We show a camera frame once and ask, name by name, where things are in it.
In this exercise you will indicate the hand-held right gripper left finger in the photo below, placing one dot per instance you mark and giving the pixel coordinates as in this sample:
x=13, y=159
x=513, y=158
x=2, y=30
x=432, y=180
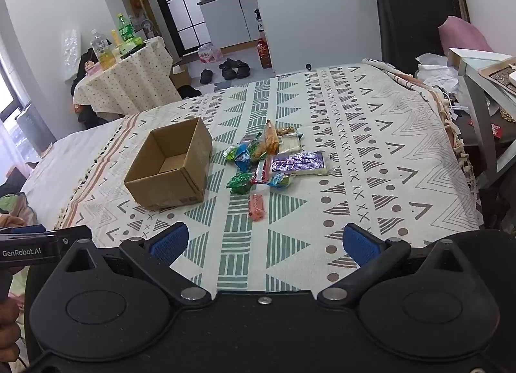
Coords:
x=171, y=242

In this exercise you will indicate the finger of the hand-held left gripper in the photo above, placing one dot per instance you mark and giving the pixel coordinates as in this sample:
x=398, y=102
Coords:
x=70, y=238

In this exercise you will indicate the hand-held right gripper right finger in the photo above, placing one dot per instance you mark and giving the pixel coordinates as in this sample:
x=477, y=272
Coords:
x=361, y=244

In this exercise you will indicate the brown cardboard box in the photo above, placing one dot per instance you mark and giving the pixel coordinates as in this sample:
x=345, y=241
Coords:
x=173, y=173

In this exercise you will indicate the dark green snack packet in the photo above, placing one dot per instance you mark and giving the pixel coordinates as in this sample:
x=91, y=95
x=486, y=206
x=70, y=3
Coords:
x=239, y=183

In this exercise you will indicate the pink snack packet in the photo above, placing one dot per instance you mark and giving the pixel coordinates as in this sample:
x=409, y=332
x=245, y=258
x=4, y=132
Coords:
x=257, y=207

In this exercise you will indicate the white snack packet purple label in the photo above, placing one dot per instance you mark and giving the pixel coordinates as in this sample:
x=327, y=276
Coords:
x=300, y=162

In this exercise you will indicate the small blue green snack packet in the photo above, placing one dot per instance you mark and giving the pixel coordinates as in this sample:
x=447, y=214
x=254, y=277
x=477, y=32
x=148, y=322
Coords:
x=279, y=180

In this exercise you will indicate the light green snack packet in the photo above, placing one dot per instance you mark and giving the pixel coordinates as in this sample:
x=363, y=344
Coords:
x=231, y=153

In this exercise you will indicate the red snack bar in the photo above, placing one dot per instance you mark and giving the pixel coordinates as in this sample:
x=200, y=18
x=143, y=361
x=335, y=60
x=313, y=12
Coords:
x=262, y=170

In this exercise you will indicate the clear white snack packet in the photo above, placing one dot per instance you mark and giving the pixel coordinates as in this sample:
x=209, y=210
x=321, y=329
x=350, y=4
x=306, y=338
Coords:
x=289, y=143

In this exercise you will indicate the brown peanut snack packet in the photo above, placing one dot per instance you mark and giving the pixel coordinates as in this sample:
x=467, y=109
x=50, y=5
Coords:
x=285, y=130

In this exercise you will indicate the orange cracker packet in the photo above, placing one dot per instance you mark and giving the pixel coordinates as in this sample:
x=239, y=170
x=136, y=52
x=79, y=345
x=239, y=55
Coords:
x=271, y=139

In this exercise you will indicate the person's left hand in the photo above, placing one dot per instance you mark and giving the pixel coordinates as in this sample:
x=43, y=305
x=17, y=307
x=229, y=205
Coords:
x=7, y=326

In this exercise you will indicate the green cloth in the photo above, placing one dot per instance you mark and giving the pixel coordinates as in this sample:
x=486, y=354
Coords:
x=16, y=207

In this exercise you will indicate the white bed sheet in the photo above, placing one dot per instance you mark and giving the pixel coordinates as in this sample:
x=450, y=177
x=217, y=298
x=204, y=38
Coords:
x=56, y=163

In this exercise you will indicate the white radiator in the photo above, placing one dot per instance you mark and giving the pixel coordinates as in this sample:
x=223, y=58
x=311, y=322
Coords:
x=30, y=131

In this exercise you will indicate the patterned blanket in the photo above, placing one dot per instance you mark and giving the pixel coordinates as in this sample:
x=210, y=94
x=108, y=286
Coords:
x=342, y=115

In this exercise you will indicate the black clothing pile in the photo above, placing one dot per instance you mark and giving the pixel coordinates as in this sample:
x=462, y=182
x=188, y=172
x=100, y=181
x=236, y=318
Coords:
x=80, y=83

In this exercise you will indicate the small cardboard box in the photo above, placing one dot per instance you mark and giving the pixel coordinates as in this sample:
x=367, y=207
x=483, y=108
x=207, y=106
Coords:
x=181, y=77

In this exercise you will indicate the round table with dotted tablecloth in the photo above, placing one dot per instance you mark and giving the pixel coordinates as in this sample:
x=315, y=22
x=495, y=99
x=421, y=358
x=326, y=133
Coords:
x=129, y=79

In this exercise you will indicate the black slipper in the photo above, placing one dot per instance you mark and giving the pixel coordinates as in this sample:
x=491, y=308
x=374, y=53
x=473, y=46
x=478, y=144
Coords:
x=243, y=70
x=229, y=62
x=206, y=76
x=229, y=72

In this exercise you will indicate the small doll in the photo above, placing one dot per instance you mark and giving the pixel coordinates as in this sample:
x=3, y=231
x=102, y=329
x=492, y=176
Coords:
x=92, y=64

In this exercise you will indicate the bubble wrap panel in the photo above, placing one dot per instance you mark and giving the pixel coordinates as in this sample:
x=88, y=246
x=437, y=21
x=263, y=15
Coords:
x=71, y=54

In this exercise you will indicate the white desk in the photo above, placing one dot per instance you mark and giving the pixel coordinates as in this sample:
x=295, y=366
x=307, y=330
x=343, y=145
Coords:
x=483, y=107

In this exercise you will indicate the white crumpled cloth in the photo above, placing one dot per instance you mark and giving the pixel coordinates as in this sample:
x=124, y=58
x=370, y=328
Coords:
x=437, y=74

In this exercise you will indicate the clear bottle with yellow liquid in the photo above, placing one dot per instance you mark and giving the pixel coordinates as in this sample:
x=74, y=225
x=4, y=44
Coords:
x=100, y=50

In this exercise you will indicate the pink pack of water bottles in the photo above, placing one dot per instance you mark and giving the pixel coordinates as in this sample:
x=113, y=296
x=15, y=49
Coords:
x=209, y=54

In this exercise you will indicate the black tray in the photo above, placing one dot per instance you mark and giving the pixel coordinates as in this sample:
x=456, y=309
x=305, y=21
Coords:
x=133, y=50

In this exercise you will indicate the green bag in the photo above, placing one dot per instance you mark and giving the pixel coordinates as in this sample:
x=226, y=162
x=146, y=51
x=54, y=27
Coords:
x=135, y=40

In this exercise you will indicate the large red bottle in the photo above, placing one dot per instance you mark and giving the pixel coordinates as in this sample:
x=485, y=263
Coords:
x=264, y=54

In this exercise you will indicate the small grey fan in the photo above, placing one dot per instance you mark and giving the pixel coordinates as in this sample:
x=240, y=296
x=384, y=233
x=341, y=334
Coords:
x=147, y=28

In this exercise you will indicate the green soda bottle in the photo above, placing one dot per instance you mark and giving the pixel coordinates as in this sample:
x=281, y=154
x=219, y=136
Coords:
x=125, y=28

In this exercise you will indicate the patterned tray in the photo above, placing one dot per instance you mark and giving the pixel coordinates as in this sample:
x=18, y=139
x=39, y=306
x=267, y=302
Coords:
x=498, y=74

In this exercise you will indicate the black chair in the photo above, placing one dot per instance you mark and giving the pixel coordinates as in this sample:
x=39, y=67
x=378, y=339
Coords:
x=411, y=22

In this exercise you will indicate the pink pillow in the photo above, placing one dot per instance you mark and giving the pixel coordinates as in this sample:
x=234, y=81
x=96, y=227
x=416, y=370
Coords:
x=463, y=36

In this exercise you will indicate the white kitchen cabinet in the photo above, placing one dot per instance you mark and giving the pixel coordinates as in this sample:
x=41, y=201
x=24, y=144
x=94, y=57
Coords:
x=232, y=18

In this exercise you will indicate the black spray bottle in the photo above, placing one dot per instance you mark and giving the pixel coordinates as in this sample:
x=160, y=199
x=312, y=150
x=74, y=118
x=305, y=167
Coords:
x=259, y=24

